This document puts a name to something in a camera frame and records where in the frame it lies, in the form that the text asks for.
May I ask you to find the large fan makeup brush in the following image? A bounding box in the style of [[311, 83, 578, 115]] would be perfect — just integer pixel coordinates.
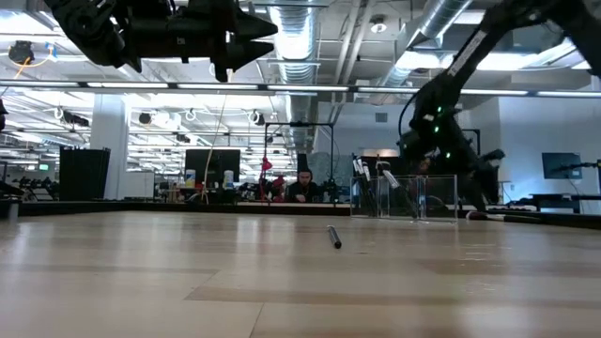
[[464, 210, 542, 224]]

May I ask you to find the black partition panel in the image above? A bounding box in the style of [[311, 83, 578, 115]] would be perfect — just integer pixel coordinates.
[[58, 147, 112, 202]]

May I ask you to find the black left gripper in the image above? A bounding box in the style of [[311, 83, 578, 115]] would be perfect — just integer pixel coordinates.
[[125, 6, 279, 85]]

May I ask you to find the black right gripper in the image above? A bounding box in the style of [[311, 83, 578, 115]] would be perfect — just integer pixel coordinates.
[[461, 148, 507, 213]]

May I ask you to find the black table frame rail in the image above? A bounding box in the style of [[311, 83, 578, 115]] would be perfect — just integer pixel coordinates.
[[0, 199, 601, 231]]

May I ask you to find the black grey-tipped cosmetic pencil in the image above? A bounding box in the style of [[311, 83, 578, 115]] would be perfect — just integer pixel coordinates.
[[327, 224, 343, 251]]

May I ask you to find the silver smooth ventilation duct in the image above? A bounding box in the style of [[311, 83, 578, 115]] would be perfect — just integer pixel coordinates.
[[375, 0, 474, 90]]

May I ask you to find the black ceiling device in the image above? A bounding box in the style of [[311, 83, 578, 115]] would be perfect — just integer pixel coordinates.
[[8, 39, 37, 65]]

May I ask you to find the black desk monitor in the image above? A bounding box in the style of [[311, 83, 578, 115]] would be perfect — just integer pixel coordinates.
[[184, 148, 241, 185]]

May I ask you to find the person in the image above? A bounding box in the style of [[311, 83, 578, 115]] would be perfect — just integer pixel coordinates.
[[285, 169, 325, 204]]

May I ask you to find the thin white-tipped makeup brush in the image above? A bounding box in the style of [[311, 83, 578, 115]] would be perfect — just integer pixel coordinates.
[[351, 157, 370, 217]]

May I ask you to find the clear acrylic organizer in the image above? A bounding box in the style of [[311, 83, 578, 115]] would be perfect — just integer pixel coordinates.
[[348, 174, 459, 223]]

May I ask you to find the black desk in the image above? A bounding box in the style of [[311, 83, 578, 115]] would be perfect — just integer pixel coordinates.
[[530, 192, 601, 215]]

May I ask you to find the long LED light bar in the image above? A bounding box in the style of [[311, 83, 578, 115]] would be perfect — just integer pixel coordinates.
[[0, 79, 601, 99]]

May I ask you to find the dark monitor on arm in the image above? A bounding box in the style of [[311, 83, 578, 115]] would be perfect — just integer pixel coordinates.
[[541, 152, 583, 180]]

